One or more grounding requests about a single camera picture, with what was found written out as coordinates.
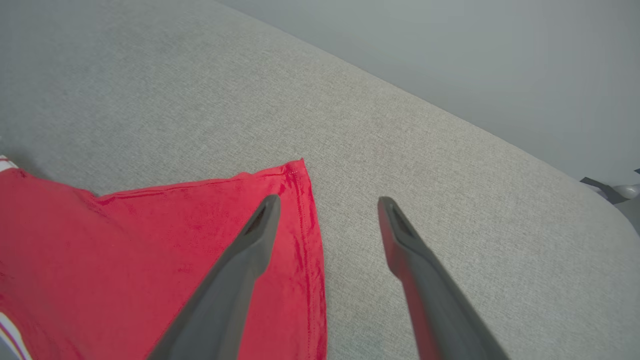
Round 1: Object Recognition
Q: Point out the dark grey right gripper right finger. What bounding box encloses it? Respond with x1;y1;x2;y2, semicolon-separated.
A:
377;196;511;360

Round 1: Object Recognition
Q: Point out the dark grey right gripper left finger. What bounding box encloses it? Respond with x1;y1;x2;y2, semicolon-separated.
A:
147;194;282;360

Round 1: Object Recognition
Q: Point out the red basketball jersey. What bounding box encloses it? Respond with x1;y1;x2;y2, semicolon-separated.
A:
0;155;328;360

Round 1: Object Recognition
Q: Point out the grey rounded floor object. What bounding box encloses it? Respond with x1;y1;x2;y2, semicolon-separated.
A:
612;183;640;201

